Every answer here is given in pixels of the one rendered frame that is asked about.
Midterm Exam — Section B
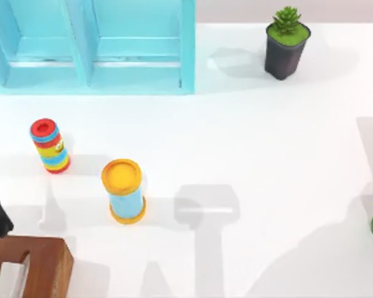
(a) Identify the blue can with yellow lid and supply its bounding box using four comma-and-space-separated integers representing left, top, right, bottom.
101, 158, 147, 225

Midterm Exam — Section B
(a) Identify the light blue rack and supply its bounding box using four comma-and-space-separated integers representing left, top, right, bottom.
0, 0, 196, 96

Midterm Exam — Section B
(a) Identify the green plant in dark pot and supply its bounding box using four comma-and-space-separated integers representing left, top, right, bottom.
264, 6, 311, 81

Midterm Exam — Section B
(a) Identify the stack of coloured rings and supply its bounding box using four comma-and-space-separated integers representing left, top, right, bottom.
29, 117, 71, 174

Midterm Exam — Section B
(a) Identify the brown wooden tissue box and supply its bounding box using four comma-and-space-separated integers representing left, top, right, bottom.
0, 235, 75, 298

